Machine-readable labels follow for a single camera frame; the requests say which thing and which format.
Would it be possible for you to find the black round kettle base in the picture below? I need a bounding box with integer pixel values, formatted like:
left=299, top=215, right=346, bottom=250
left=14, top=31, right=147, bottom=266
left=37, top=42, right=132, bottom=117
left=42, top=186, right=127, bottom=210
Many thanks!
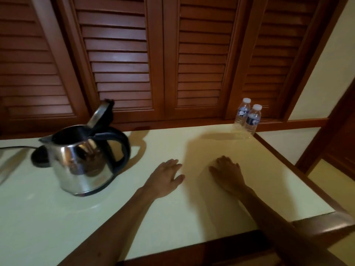
left=30, top=144, right=52, bottom=168

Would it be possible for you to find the steel electric kettle black handle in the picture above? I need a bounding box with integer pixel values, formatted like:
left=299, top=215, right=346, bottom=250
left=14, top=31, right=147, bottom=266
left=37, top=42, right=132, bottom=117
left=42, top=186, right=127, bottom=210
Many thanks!
left=38, top=99, right=131, bottom=197

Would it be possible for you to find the person's right forearm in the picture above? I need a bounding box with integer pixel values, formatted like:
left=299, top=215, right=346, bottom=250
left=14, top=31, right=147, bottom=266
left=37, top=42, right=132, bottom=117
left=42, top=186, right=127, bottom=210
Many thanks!
left=236, top=185, right=347, bottom=266

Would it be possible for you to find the clear water bottle blue label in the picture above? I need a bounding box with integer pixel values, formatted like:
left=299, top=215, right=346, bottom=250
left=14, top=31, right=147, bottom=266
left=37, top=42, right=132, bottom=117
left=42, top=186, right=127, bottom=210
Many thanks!
left=244, top=104, right=263, bottom=136
left=234, top=98, right=252, bottom=130

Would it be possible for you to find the wooden cabinet cream top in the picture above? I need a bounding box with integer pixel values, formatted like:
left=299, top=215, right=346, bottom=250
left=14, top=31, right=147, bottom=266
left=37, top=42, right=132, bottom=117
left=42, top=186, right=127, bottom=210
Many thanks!
left=0, top=124, right=355, bottom=266

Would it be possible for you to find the person's left hand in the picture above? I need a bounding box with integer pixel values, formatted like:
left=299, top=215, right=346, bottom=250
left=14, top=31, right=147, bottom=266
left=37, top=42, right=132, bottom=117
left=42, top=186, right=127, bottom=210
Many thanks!
left=143, top=158, right=186, bottom=201

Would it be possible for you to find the person's right hand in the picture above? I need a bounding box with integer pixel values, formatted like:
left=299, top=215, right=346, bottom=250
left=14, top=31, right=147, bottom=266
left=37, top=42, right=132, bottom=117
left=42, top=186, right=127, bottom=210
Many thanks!
left=208, top=155, right=247, bottom=196

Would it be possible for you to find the person's left forearm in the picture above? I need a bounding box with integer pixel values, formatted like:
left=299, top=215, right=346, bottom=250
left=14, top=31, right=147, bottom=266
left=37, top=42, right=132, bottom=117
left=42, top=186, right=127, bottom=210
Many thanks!
left=58, top=187, right=156, bottom=266

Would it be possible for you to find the brown louvered wooden shutter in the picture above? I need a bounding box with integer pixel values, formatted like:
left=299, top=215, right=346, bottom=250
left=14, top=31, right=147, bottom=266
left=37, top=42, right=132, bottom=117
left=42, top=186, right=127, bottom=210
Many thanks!
left=224, top=0, right=350, bottom=122
left=55, top=0, right=166, bottom=122
left=0, top=0, right=89, bottom=133
left=162, top=0, right=250, bottom=119

